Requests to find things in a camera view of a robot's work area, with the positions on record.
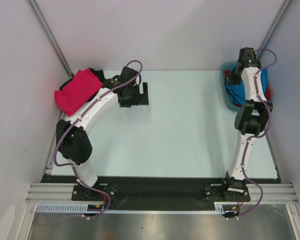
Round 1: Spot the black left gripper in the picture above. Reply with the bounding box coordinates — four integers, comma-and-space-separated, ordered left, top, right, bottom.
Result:
119, 82, 148, 108

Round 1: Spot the blue t shirt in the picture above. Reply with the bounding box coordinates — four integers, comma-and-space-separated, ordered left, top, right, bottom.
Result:
225, 64, 269, 106

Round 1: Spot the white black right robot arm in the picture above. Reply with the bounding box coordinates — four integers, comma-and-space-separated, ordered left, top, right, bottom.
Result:
220, 47, 273, 201

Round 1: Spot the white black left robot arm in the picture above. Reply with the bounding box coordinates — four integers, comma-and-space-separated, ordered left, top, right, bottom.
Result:
55, 65, 149, 200

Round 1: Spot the teal plastic basket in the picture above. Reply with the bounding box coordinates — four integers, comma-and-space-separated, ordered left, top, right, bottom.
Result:
220, 61, 269, 112

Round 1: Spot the red t shirt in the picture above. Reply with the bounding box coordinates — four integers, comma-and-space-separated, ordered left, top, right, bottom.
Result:
229, 85, 272, 107

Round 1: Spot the black folded t shirt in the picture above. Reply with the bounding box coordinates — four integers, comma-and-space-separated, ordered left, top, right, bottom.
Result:
59, 68, 105, 91

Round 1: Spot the pink folded t shirt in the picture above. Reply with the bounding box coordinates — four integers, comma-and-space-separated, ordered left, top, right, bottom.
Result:
54, 70, 102, 117

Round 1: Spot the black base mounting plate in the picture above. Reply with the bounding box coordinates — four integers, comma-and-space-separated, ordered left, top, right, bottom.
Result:
40, 175, 280, 212

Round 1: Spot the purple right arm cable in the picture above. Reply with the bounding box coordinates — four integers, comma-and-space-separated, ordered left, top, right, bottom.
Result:
226, 48, 277, 221

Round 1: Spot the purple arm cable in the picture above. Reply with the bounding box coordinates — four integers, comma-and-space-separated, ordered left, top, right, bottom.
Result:
36, 59, 143, 226
226, 48, 277, 221

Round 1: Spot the right aluminium corner post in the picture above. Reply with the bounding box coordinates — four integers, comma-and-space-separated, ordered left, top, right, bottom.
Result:
259, 0, 294, 49

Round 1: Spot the aluminium corner post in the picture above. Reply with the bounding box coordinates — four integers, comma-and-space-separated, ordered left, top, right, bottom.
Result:
259, 0, 294, 49
26, 0, 73, 77

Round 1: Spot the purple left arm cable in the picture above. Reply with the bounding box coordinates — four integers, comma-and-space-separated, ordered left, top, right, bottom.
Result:
36, 59, 143, 226

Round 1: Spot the left aluminium corner post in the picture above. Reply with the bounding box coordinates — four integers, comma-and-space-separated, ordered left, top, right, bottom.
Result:
26, 0, 73, 77

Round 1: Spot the aluminium front frame rail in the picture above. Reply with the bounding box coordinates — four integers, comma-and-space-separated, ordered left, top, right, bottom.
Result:
25, 183, 299, 205

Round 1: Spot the grey slotted cable duct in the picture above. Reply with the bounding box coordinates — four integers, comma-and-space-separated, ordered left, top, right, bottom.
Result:
36, 203, 238, 215

